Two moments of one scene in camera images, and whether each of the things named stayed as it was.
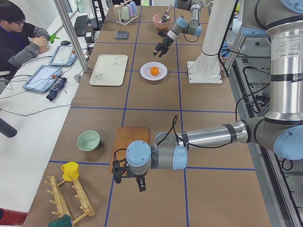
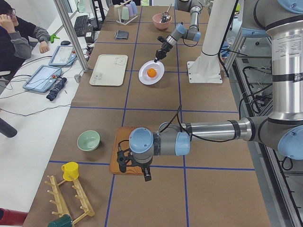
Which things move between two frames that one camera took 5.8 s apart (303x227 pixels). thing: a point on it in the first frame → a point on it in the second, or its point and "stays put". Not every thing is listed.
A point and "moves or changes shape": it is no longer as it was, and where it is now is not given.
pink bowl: (156, 19) stays put
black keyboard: (80, 25) stays put
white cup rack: (118, 6) stays put
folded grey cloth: (120, 35) stays put
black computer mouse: (65, 42) stays put
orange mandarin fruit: (154, 71) moves or changes shape
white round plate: (145, 71) moves or changes shape
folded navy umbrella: (53, 92) stays put
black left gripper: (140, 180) → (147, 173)
